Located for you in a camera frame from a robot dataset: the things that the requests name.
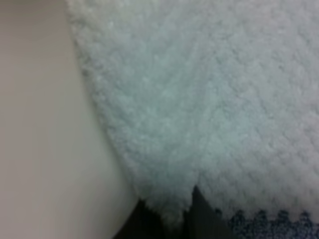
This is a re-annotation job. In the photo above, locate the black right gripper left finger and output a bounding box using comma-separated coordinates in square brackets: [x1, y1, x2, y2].
[113, 200, 174, 239]

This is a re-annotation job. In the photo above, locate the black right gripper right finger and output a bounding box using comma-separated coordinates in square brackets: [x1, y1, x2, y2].
[183, 187, 233, 239]

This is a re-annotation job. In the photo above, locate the blue white striped towel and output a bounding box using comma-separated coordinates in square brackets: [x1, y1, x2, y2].
[66, 0, 319, 239]

